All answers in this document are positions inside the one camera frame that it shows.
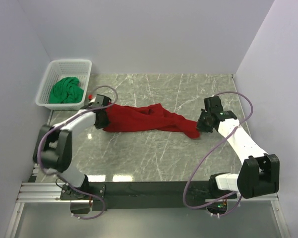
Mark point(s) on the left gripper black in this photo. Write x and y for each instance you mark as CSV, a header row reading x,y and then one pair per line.
x,y
105,123

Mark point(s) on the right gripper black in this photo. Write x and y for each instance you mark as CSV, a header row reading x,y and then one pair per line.
x,y
199,126

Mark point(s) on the red t-shirt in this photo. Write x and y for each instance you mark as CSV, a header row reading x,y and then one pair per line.
x,y
152,117

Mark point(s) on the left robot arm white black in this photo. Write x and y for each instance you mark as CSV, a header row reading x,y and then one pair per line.
x,y
53,150

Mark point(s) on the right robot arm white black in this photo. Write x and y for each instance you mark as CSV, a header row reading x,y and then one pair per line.
x,y
260,171

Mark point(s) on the green t-shirt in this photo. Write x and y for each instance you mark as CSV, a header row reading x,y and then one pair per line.
x,y
66,91

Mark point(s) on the white plastic laundry basket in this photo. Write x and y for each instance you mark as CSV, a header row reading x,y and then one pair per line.
x,y
57,70

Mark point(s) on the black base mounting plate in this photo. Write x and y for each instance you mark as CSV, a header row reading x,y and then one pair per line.
x,y
154,194

